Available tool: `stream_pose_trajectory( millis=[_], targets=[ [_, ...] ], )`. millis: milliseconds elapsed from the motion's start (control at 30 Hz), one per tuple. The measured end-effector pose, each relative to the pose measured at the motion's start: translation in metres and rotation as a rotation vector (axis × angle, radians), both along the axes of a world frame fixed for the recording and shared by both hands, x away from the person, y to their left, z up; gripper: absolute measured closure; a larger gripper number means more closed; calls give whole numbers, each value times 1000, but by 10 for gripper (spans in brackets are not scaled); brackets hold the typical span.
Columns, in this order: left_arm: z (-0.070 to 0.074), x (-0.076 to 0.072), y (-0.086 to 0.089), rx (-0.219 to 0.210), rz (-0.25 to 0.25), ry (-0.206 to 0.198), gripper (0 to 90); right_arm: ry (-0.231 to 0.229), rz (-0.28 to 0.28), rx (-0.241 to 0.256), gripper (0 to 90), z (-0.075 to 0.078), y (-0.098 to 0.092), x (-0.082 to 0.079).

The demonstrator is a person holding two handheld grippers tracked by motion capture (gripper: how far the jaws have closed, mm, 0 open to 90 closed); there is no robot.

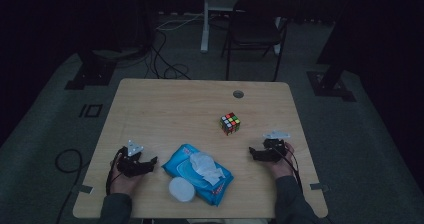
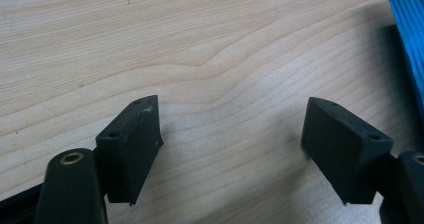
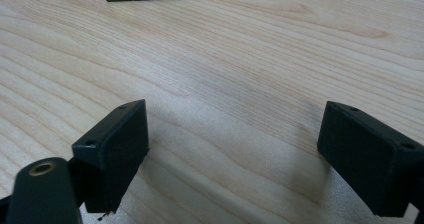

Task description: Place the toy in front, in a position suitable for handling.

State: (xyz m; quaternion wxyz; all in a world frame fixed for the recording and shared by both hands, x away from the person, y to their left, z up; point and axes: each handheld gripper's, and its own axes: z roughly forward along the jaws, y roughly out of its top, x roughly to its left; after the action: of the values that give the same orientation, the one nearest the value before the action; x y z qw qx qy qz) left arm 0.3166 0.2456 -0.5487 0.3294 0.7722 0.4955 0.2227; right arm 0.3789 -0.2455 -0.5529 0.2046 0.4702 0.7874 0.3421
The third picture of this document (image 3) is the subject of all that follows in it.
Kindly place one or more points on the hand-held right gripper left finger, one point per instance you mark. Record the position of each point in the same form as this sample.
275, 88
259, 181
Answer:
115, 150

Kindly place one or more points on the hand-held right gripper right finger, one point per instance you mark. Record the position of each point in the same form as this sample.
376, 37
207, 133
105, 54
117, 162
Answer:
366, 157

